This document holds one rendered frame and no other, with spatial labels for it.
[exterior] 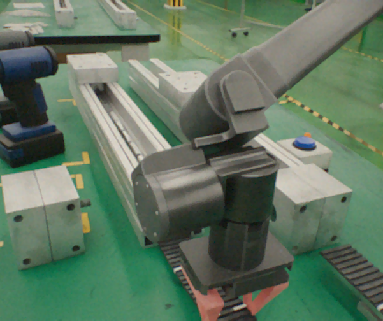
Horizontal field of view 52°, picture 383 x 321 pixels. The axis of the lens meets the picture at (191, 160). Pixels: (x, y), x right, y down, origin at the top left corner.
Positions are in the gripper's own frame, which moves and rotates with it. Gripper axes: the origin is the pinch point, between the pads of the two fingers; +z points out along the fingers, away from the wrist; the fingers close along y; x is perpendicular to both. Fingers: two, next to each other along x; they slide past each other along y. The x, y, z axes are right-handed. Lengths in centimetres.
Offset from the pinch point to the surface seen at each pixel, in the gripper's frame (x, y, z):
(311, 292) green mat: -1.6, -13.4, 2.9
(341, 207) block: -8.4, -22.5, -4.1
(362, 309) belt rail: 3.5, -17.0, 2.1
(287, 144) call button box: -31.2, -29.0, -3.2
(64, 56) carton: -358, -17, 50
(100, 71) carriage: -74, 0, -9
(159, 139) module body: -35.9, -3.8, -5.6
